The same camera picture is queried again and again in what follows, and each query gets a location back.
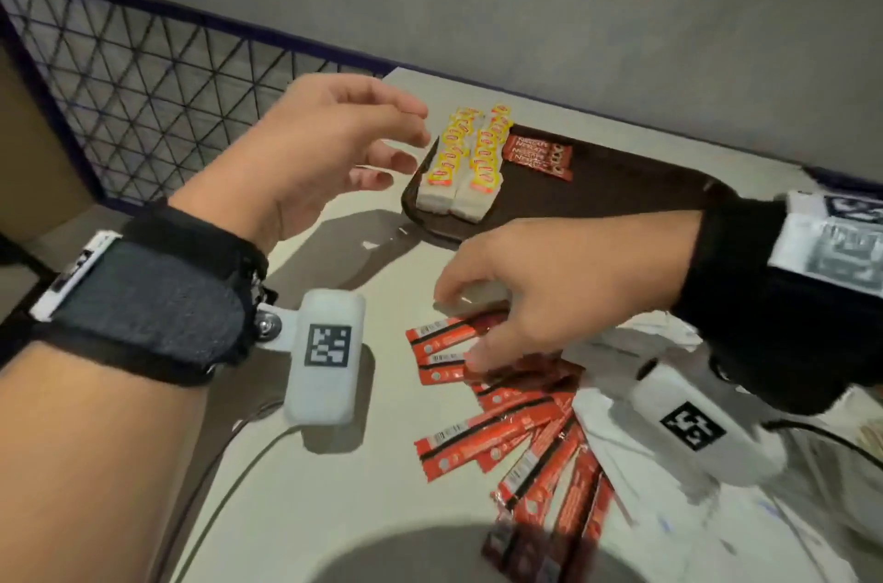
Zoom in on person's right hand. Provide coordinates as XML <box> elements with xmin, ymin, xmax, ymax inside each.
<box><xmin>434</xmin><ymin>211</ymin><xmax>704</xmax><ymax>375</ymax></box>

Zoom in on person's left hand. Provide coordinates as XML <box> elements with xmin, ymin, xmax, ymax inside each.
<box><xmin>168</xmin><ymin>73</ymin><xmax>432</xmax><ymax>254</ymax></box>

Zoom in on brown plastic tray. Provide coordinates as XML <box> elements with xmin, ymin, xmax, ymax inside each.
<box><xmin>399</xmin><ymin>132</ymin><xmax>740</xmax><ymax>246</ymax></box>

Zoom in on pile of red coffee sticks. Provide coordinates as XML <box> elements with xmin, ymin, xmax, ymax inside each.
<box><xmin>405</xmin><ymin>310</ymin><xmax>619</xmax><ymax>583</ymax></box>

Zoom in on pile of white sugar sachets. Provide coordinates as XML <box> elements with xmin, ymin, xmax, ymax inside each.
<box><xmin>572</xmin><ymin>310</ymin><xmax>883</xmax><ymax>583</ymax></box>

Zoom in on person's left forearm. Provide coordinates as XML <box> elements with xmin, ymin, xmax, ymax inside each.
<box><xmin>0</xmin><ymin>340</ymin><xmax>212</xmax><ymax>583</ymax></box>

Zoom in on brown cardboard box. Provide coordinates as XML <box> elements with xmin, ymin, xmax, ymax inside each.
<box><xmin>0</xmin><ymin>44</ymin><xmax>97</xmax><ymax>246</ymax></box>

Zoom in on black right wrist strap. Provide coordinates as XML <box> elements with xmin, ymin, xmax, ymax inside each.
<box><xmin>672</xmin><ymin>189</ymin><xmax>883</xmax><ymax>417</ymax></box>

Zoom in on black wrist strap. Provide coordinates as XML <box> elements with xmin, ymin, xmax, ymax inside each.
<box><xmin>27</xmin><ymin>200</ymin><xmax>277</xmax><ymax>389</ymax></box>
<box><xmin>672</xmin><ymin>189</ymin><xmax>883</xmax><ymax>417</ymax></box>

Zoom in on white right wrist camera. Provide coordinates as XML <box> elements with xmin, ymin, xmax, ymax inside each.
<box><xmin>631</xmin><ymin>358</ymin><xmax>787</xmax><ymax>488</ymax></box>

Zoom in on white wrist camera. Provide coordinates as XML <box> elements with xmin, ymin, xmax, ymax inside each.
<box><xmin>256</xmin><ymin>288</ymin><xmax>367</xmax><ymax>429</ymax></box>
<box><xmin>631</xmin><ymin>358</ymin><xmax>787</xmax><ymax>488</ymax></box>

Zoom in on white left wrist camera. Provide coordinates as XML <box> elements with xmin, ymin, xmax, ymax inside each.
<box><xmin>256</xmin><ymin>288</ymin><xmax>367</xmax><ymax>429</ymax></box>

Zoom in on black left wrist strap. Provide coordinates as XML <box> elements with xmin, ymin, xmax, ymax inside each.
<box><xmin>27</xmin><ymin>200</ymin><xmax>277</xmax><ymax>389</ymax></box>

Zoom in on black left camera cable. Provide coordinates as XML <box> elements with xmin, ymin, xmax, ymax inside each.
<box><xmin>148</xmin><ymin>399</ymin><xmax>288</xmax><ymax>583</ymax></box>

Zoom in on black metal furniture frame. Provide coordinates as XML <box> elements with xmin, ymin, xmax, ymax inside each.
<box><xmin>0</xmin><ymin>237</ymin><xmax>56</xmax><ymax>370</ymax></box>

